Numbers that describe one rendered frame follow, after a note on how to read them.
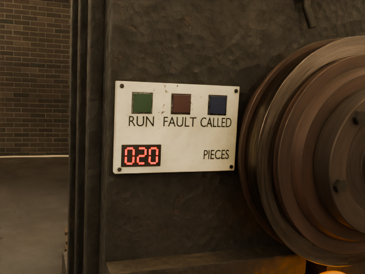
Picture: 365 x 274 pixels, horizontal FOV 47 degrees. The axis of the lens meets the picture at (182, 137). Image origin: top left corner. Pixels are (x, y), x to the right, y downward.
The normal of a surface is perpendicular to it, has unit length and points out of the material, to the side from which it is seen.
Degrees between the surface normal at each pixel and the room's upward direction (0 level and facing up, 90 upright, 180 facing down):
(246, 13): 90
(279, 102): 90
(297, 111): 90
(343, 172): 90
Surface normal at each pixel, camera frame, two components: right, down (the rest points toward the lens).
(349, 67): 0.33, 0.14
